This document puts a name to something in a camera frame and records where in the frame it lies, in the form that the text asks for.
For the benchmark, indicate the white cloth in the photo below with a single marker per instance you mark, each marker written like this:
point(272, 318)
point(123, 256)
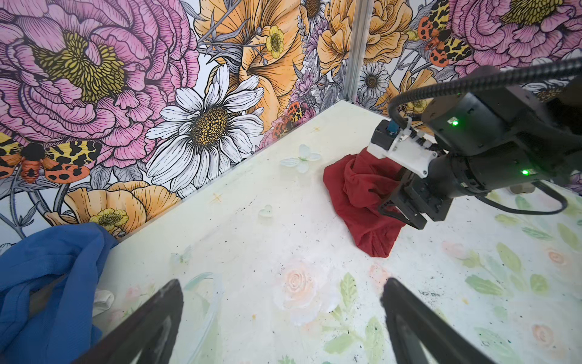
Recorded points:
point(103, 301)

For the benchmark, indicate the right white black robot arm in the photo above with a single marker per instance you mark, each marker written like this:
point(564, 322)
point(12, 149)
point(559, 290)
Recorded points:
point(468, 137)

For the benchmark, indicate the red cloth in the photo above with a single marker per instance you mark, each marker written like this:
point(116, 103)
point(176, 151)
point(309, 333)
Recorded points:
point(357, 185)

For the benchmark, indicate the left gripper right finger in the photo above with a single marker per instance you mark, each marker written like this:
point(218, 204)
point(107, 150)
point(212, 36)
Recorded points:
point(417, 333)

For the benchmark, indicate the right aluminium corner post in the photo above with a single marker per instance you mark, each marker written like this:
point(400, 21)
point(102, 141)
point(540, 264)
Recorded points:
point(359, 39)

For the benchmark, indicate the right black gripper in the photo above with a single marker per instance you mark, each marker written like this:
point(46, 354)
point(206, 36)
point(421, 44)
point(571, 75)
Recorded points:
point(415, 198)

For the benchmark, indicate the blue cloth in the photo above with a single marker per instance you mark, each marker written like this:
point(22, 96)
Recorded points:
point(48, 285)

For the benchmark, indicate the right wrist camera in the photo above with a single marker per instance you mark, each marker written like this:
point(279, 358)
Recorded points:
point(410, 148)

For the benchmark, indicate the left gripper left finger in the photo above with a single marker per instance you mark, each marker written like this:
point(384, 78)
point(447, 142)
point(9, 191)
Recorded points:
point(146, 336)

